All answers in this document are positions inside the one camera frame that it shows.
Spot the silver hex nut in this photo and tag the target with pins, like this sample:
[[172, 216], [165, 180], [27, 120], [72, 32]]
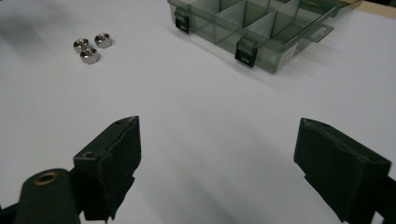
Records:
[[90, 56], [81, 45], [103, 40]]

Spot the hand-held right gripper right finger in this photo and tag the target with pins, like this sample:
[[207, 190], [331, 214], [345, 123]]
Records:
[[339, 168]]

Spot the clear compartment storage box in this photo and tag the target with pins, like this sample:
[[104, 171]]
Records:
[[255, 28]]

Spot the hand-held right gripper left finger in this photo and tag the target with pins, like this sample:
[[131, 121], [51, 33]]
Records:
[[109, 168]]

